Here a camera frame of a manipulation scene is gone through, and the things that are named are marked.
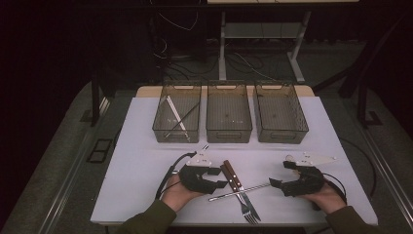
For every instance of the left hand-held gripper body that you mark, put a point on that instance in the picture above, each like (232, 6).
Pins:
(195, 182)

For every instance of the white table mat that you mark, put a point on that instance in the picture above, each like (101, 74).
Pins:
(136, 136)

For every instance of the person's left hand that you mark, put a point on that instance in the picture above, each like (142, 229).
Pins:
(180, 198)

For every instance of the aluminium floor rail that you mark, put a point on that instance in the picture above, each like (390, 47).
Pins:
(389, 177)
(66, 182)

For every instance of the black metal stand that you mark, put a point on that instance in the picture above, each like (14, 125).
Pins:
(95, 104)
(362, 104)

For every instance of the metal chopstick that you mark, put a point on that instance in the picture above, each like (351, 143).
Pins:
(224, 196)
(185, 117)

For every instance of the person's right hand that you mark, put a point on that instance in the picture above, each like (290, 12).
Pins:
(326, 201)

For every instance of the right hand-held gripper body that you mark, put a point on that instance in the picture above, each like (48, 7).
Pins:
(303, 183)

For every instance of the black floor frame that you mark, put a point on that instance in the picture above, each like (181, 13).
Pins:
(100, 151)

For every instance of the smoky clear plastic bin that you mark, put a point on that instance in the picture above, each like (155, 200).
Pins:
(240, 136)
(162, 136)
(282, 97)

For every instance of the white metal desk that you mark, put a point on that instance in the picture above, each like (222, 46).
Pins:
(222, 48)

